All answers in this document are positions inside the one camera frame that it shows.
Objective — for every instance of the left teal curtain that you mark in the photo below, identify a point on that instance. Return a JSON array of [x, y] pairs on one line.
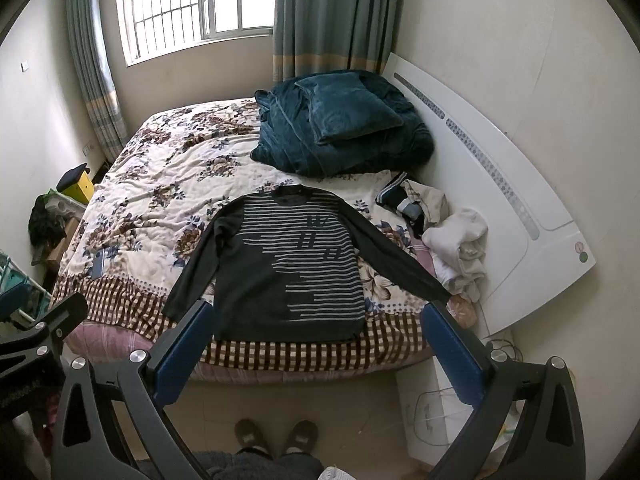
[[96, 84]]

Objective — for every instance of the teal curtain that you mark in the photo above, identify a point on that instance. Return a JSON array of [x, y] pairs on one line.
[[96, 84], [318, 36]]

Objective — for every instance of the pink mattress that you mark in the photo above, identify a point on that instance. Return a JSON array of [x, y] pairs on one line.
[[102, 343]]

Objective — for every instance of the blue phone on bed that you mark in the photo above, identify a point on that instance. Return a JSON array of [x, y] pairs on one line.
[[98, 264]]

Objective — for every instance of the dark teal velvet duvet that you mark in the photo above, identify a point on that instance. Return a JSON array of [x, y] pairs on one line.
[[286, 140]]

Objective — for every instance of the dark teal velvet pillow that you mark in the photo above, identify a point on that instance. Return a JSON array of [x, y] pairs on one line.
[[341, 108]]

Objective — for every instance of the black grey-striped sweater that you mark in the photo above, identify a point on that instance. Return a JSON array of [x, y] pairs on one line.
[[283, 266]]

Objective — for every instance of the white bed headboard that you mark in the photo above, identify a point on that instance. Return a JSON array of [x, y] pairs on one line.
[[533, 248]]

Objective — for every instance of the left brown slipper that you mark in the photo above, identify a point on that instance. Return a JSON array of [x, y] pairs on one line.
[[250, 437]]

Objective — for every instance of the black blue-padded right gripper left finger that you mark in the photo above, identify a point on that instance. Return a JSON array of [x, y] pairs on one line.
[[88, 441]]

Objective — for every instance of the white bedside box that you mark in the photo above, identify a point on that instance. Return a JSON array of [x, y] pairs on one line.
[[431, 411]]

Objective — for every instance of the right brown slipper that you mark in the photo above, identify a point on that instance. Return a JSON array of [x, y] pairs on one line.
[[302, 438]]

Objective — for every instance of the barred window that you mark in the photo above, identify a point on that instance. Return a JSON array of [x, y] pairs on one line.
[[152, 28]]

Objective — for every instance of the beige and navy clothes pile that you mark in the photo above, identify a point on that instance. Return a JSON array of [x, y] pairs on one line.
[[419, 205]]

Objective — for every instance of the brown slipper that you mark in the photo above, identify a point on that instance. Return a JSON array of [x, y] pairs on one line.
[[250, 437], [302, 438]]

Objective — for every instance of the dark green bag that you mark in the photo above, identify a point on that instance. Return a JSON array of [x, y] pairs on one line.
[[45, 230]]

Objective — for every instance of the floral bed blanket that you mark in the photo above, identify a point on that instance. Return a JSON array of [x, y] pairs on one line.
[[148, 213]]

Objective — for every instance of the right teal curtain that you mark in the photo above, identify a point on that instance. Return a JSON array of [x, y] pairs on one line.
[[318, 36]]

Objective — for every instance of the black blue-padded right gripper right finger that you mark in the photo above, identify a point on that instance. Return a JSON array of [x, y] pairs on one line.
[[548, 441]]

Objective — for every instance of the white crumpled garment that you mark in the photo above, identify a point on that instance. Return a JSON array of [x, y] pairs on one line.
[[457, 253]]

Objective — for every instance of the teal wire rack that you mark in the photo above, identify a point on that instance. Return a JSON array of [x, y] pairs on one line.
[[23, 301]]

